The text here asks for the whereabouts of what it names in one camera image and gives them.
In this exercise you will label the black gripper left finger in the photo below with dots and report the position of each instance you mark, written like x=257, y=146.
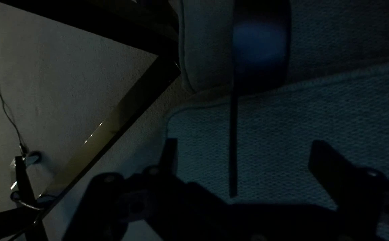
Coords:
x=169, y=155

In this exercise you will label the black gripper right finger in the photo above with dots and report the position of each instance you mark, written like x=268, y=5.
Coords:
x=328, y=162

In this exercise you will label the brown fabric couch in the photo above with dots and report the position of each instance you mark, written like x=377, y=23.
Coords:
x=319, y=134

